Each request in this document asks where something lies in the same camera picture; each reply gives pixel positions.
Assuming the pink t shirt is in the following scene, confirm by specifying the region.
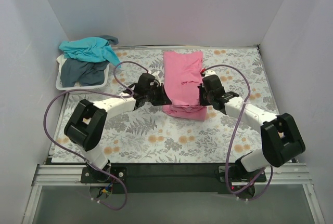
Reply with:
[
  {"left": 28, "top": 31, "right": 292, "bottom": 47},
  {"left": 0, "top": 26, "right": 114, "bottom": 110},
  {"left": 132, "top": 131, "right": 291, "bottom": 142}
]
[{"left": 162, "top": 51, "right": 207, "bottom": 122}]

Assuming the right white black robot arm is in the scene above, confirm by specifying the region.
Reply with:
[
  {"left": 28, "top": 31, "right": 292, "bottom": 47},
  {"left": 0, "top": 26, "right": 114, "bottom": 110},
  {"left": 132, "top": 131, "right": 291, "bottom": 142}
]
[{"left": 198, "top": 72, "right": 305, "bottom": 181}]

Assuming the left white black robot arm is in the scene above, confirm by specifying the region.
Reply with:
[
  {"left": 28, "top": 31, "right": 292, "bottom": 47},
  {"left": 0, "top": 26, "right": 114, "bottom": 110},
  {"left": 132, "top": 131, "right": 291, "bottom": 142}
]
[{"left": 64, "top": 73, "right": 171, "bottom": 182}]

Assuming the floral patterned table mat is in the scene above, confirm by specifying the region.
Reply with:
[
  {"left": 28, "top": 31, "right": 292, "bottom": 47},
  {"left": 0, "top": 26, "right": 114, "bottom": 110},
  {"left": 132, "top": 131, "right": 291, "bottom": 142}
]
[{"left": 49, "top": 48, "right": 278, "bottom": 163}]

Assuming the grey blue t shirt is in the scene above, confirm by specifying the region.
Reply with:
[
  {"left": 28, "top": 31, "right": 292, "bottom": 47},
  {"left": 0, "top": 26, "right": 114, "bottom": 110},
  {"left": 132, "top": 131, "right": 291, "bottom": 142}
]
[{"left": 57, "top": 35, "right": 120, "bottom": 88}]

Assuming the teal t shirt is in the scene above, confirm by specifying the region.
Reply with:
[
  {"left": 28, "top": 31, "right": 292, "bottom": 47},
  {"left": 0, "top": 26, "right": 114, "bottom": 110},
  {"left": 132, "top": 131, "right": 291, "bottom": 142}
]
[{"left": 59, "top": 37, "right": 120, "bottom": 65}]

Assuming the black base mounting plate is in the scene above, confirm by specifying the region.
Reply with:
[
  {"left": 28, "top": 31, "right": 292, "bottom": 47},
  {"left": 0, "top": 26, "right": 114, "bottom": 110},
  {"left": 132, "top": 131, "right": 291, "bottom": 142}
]
[{"left": 80, "top": 163, "right": 253, "bottom": 194}]

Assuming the white plastic basket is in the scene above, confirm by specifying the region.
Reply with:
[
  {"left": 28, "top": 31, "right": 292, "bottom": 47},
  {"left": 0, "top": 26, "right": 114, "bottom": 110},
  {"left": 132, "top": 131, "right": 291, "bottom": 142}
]
[{"left": 56, "top": 55, "right": 109, "bottom": 91}]

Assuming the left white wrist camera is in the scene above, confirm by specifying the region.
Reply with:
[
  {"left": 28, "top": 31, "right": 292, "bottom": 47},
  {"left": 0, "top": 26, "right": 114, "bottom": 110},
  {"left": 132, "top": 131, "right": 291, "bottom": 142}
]
[{"left": 148, "top": 70, "right": 163, "bottom": 83}]

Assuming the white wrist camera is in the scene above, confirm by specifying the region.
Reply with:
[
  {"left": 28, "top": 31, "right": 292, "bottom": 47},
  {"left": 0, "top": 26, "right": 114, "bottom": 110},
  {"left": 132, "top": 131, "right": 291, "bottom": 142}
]
[
  {"left": 148, "top": 70, "right": 163, "bottom": 83},
  {"left": 200, "top": 69, "right": 216, "bottom": 77}
]

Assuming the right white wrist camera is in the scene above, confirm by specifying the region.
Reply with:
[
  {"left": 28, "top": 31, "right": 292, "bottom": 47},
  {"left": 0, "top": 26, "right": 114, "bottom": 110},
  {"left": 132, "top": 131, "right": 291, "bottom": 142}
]
[{"left": 200, "top": 69, "right": 216, "bottom": 77}]

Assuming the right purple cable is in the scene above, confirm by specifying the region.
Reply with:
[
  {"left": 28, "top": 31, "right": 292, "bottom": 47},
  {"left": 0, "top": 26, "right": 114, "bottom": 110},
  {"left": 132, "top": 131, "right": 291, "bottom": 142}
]
[{"left": 204, "top": 64, "right": 274, "bottom": 202}]

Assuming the purple cable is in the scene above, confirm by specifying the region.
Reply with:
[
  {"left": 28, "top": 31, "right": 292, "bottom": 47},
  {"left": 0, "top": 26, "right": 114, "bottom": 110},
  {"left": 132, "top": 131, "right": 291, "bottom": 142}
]
[
  {"left": 204, "top": 64, "right": 274, "bottom": 202},
  {"left": 43, "top": 61, "right": 151, "bottom": 211}
]

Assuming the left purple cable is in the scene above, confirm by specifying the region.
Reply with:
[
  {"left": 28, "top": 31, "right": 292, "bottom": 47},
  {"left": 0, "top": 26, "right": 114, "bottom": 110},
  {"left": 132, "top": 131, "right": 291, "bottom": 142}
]
[{"left": 43, "top": 61, "right": 151, "bottom": 211}]

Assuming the aluminium frame rail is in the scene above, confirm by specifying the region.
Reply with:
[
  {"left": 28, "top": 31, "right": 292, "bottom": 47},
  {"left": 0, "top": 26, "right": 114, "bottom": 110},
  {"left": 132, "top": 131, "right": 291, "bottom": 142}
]
[{"left": 32, "top": 162, "right": 325, "bottom": 223}]

